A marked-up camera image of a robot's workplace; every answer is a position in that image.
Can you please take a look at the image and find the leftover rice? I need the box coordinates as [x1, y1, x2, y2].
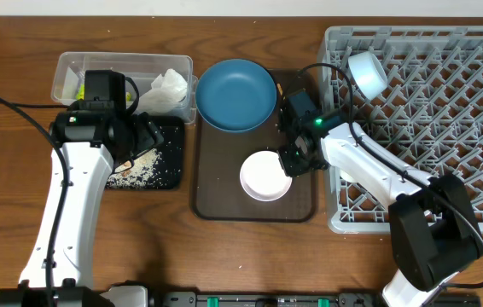
[106, 149, 162, 189]

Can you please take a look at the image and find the white napkin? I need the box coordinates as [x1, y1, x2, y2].
[137, 68, 188, 114]

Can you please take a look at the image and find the pink bowl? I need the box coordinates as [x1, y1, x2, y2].
[239, 151, 293, 202]

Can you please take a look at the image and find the yellow green snack wrapper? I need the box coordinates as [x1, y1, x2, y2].
[75, 84, 135, 103]

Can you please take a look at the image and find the dark blue plate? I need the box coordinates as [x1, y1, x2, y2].
[195, 59, 278, 133]

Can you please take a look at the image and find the light blue bowl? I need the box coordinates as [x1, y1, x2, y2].
[347, 51, 388, 100]

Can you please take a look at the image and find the white cup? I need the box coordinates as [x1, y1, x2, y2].
[340, 170, 357, 183]

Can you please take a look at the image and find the wooden chopstick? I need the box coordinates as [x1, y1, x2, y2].
[276, 83, 283, 96]

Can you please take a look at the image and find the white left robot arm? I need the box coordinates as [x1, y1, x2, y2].
[0, 70, 163, 306]

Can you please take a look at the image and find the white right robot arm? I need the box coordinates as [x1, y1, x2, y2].
[278, 90, 483, 306]

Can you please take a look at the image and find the black rectangular waste tray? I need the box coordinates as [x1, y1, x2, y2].
[104, 113, 186, 190]

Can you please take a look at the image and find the clear plastic waste bin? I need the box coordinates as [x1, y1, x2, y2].
[51, 52, 198, 125]

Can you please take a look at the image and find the grey plastic dishwasher rack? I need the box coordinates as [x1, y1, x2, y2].
[317, 26, 483, 232]

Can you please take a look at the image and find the dark brown serving tray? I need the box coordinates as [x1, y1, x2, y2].
[189, 67, 319, 223]

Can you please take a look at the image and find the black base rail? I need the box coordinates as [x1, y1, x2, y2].
[151, 290, 481, 307]

